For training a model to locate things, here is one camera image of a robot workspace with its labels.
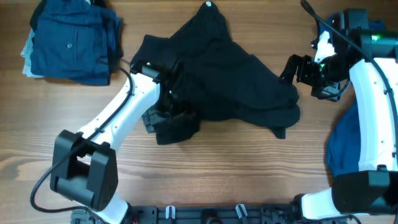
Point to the blue t-shirt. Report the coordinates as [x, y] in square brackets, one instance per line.
[344, 144]

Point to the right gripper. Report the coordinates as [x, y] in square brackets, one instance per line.
[302, 70]

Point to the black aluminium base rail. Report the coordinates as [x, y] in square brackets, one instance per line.
[238, 214]

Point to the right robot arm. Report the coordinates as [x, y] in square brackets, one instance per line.
[349, 51]

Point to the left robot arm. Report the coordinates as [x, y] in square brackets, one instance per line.
[84, 163]

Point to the black t-shirt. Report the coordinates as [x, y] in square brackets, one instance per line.
[205, 75]

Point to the folded dark blue shirt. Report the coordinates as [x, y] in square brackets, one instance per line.
[76, 40]

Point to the folded light grey garment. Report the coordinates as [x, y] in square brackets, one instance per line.
[25, 53]

